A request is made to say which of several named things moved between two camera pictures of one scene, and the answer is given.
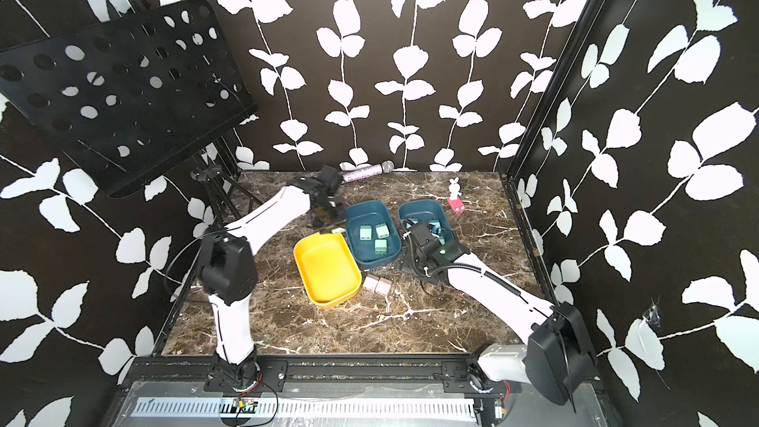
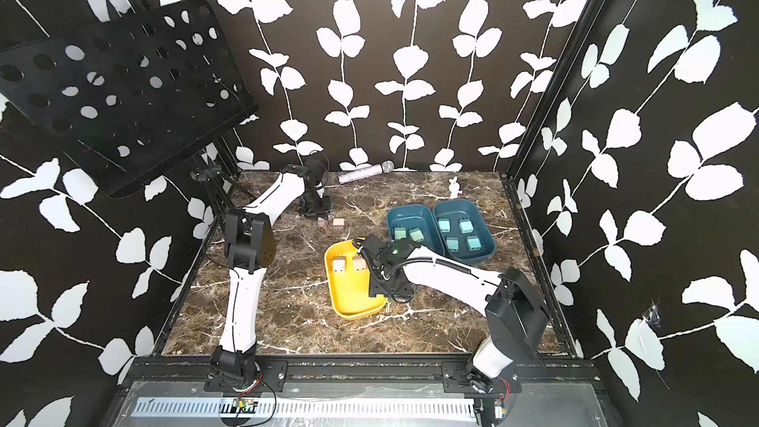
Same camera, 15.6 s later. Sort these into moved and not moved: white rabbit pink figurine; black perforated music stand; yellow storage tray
Moved: yellow storage tray
Not moved: white rabbit pink figurine; black perforated music stand
